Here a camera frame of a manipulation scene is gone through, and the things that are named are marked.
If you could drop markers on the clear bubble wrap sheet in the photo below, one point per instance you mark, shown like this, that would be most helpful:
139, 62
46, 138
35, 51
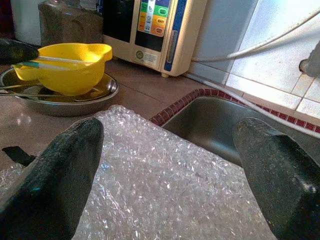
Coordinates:
162, 187

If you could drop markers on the yellow plastic bowl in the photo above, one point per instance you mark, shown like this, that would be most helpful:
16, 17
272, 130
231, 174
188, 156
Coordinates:
72, 80

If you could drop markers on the steel bowl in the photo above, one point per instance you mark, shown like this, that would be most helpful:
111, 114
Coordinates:
75, 107

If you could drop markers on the black tape strip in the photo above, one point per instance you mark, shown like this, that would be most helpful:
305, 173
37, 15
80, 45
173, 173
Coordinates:
15, 155

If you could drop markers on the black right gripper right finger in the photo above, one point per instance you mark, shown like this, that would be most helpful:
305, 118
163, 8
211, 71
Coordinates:
282, 190

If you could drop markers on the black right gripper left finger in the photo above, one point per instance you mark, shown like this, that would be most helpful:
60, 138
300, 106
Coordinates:
45, 190

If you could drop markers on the steel spoon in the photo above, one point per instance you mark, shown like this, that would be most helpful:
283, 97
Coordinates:
113, 87

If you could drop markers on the white green toothbrush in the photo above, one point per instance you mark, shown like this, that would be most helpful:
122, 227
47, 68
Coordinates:
62, 60

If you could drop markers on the steel sink basin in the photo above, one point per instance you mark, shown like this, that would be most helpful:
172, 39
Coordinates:
212, 125

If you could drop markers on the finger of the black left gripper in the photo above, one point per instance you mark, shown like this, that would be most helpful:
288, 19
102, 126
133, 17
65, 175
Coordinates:
15, 52

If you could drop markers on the brown powder jar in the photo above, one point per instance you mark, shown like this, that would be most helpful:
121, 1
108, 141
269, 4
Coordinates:
70, 25

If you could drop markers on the beige water ionizer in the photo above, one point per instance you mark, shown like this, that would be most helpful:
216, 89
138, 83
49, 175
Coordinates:
155, 30

